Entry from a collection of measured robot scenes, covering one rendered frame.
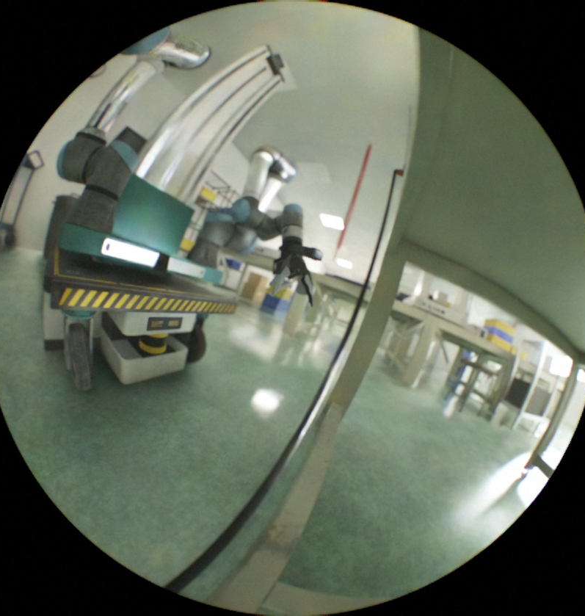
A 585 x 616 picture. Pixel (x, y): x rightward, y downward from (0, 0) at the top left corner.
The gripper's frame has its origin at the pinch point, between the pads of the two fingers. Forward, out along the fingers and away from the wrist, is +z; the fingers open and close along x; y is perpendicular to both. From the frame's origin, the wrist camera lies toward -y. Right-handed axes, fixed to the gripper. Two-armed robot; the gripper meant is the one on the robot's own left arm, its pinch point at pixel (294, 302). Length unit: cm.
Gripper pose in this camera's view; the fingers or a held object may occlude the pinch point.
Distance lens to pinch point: 54.8
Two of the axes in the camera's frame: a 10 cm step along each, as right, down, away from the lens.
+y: -7.0, 1.4, 7.0
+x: -7.1, -1.6, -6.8
